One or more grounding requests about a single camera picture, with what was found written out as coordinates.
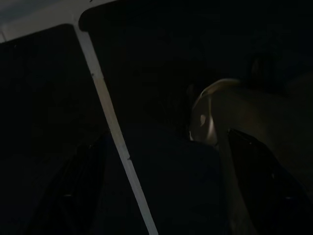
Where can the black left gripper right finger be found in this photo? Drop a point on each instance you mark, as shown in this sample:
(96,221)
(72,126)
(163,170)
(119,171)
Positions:
(269,200)

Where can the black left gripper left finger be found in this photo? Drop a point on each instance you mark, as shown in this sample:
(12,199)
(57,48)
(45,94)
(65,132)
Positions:
(78,195)

